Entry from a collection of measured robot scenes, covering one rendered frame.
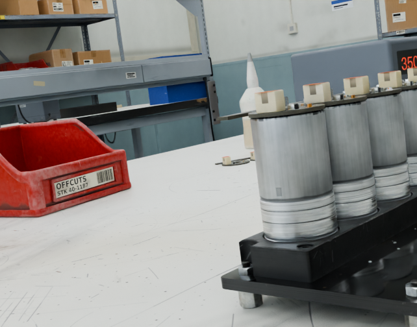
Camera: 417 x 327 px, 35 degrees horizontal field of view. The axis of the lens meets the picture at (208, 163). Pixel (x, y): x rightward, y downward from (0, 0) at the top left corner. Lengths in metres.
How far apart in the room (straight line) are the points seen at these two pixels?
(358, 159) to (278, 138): 0.04
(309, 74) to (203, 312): 0.63
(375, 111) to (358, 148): 0.03
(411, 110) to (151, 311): 0.13
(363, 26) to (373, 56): 4.79
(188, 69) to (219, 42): 3.03
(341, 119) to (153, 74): 3.04
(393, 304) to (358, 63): 0.61
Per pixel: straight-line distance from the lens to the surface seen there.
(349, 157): 0.23
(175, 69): 3.37
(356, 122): 0.23
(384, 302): 0.19
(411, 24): 4.85
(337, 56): 0.80
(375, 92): 0.26
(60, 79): 2.92
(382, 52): 0.76
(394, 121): 0.26
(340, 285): 0.20
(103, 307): 0.24
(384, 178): 0.26
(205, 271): 0.27
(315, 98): 0.23
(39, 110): 2.98
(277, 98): 0.21
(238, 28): 6.29
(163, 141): 6.18
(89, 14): 5.16
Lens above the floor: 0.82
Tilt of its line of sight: 7 degrees down
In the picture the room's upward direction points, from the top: 8 degrees counter-clockwise
